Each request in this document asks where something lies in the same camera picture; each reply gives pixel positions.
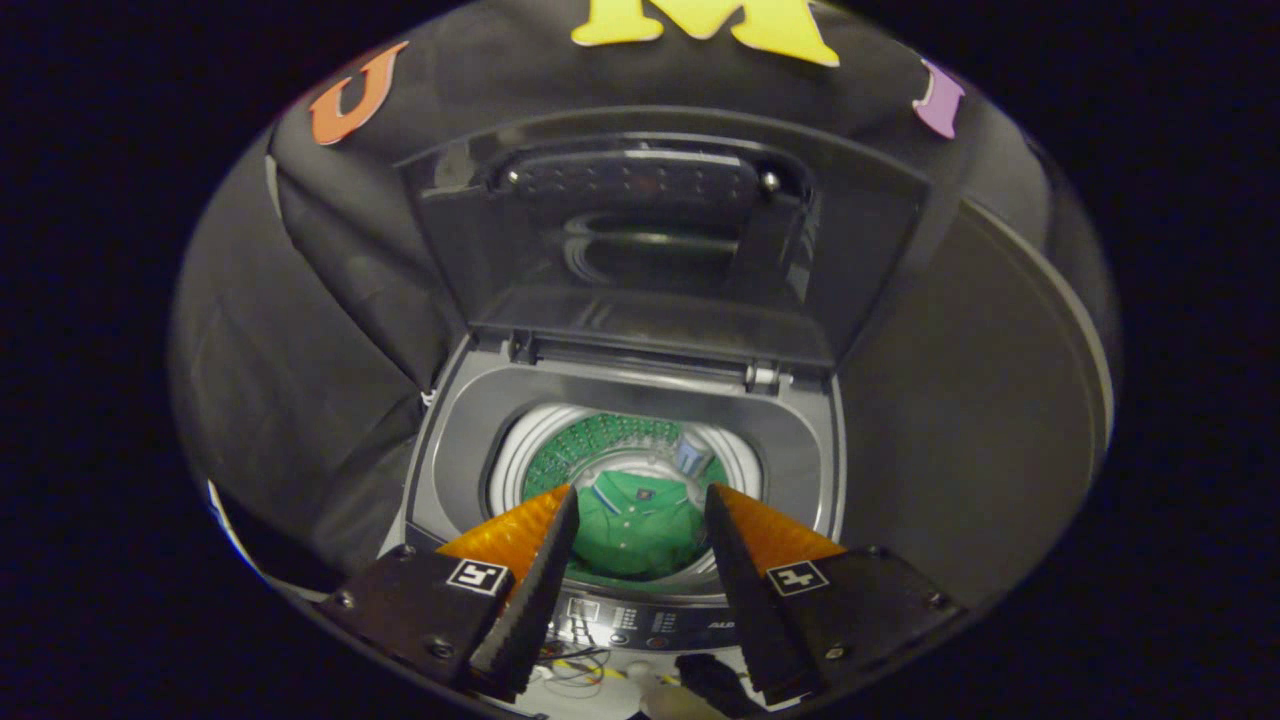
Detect grey washing machine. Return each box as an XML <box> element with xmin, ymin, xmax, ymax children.
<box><xmin>378</xmin><ymin>335</ymin><xmax>849</xmax><ymax>656</ymax></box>

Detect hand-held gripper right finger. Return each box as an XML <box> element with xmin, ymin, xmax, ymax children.
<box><xmin>703</xmin><ymin>484</ymin><xmax>966</xmax><ymax>706</ymax></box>

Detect thin black cables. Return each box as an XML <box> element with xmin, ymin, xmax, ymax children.
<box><xmin>540</xmin><ymin>645</ymin><xmax>611</xmax><ymax>691</ymax></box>

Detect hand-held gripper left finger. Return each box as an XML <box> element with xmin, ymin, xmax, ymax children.
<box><xmin>318</xmin><ymin>484</ymin><xmax>581</xmax><ymax>703</ymax></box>

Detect green polo shirt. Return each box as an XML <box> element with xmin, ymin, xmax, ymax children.
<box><xmin>572</xmin><ymin>470</ymin><xmax>713</xmax><ymax>581</ymax></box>

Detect dark washing machine lid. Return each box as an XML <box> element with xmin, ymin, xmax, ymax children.
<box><xmin>395</xmin><ymin>105</ymin><xmax>936</xmax><ymax>371</ymax></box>

